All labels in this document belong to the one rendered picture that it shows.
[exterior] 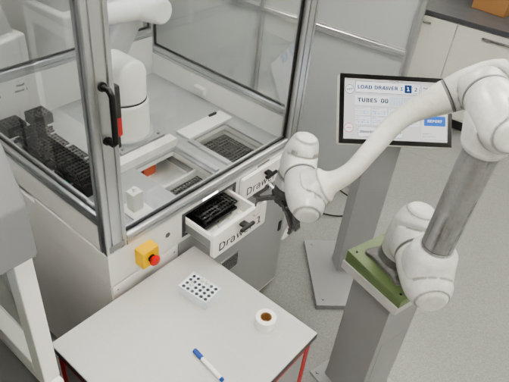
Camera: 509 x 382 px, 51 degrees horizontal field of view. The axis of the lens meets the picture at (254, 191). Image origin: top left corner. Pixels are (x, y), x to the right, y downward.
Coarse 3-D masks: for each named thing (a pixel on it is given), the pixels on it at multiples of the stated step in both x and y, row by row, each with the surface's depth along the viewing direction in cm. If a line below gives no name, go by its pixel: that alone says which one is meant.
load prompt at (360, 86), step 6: (360, 84) 235; (366, 84) 235; (372, 84) 235; (378, 84) 236; (384, 84) 236; (390, 84) 236; (396, 84) 236; (402, 84) 237; (408, 84) 237; (414, 84) 237; (420, 84) 238; (360, 90) 235; (366, 90) 235; (372, 90) 235; (378, 90) 235; (384, 90) 236; (390, 90) 236; (396, 90) 236; (402, 90) 237; (408, 90) 237; (414, 90) 237
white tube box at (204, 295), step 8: (192, 272) 187; (184, 280) 184; (192, 280) 185; (200, 280) 185; (184, 288) 182; (192, 288) 182; (200, 288) 182; (208, 288) 183; (216, 288) 183; (184, 296) 183; (192, 296) 180; (200, 296) 181; (208, 296) 181; (216, 296) 182; (200, 304) 180; (208, 304) 179
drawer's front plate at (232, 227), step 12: (264, 204) 202; (240, 216) 194; (252, 216) 199; (264, 216) 207; (228, 228) 189; (240, 228) 196; (252, 228) 204; (216, 240) 186; (228, 240) 193; (216, 252) 190
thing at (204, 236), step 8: (224, 192) 212; (232, 192) 210; (240, 200) 208; (240, 208) 210; (192, 224) 193; (216, 224) 203; (192, 232) 195; (200, 232) 192; (208, 232) 190; (200, 240) 194; (208, 240) 190
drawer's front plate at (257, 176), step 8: (272, 160) 224; (264, 168) 219; (272, 168) 224; (248, 176) 213; (256, 176) 217; (264, 176) 222; (272, 176) 227; (240, 184) 213; (248, 184) 215; (256, 184) 220; (264, 184) 226; (240, 192) 215; (248, 192) 218; (256, 192) 223
